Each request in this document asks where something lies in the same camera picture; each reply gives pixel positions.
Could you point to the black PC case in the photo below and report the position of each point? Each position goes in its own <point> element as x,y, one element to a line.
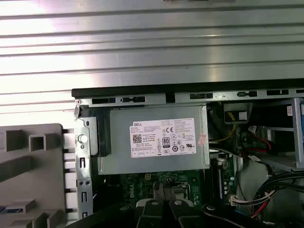
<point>107,92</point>

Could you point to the grey power supply unit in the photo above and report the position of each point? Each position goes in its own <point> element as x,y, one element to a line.
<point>118,161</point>

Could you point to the blue RAM stick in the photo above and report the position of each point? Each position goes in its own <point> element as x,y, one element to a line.
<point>222,183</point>

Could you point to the blue drive latch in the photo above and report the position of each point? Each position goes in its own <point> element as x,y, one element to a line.
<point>302,133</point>

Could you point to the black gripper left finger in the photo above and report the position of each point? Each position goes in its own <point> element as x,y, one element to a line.
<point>147,213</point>

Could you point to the silver drive cage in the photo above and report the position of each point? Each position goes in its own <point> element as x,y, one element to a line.
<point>280,164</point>

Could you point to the grey parts rack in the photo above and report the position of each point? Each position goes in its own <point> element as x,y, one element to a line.
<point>47,171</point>

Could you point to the green motherboard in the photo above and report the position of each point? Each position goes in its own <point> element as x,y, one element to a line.
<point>142,183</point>

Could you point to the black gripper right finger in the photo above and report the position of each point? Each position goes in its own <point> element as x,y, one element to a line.
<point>180,213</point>

